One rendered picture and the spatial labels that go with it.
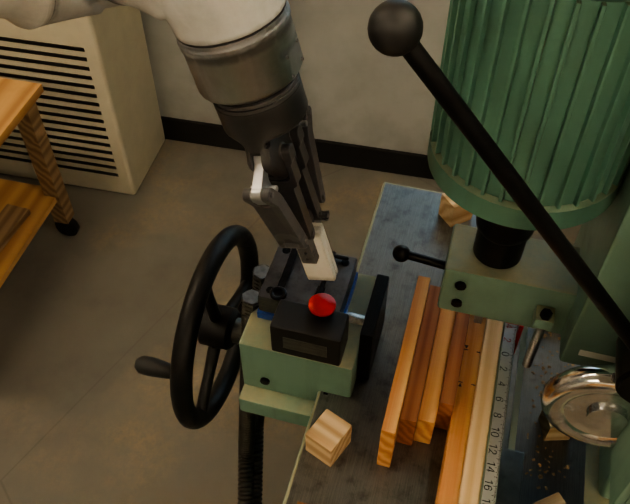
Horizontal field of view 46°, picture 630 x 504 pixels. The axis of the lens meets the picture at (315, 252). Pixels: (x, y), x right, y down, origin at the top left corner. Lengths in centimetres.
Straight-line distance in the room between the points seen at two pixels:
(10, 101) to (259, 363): 129
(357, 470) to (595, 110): 46
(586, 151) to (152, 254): 177
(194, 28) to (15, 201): 174
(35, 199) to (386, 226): 138
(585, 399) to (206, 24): 49
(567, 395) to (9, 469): 148
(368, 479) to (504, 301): 24
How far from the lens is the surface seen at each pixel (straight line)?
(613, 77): 58
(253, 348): 86
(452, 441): 83
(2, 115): 198
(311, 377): 87
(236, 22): 55
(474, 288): 81
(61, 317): 218
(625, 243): 69
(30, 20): 64
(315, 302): 81
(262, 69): 57
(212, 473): 185
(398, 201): 109
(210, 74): 58
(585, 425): 81
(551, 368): 107
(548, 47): 55
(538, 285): 80
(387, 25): 47
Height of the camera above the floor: 167
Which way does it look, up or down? 49 degrees down
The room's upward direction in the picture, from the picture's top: straight up
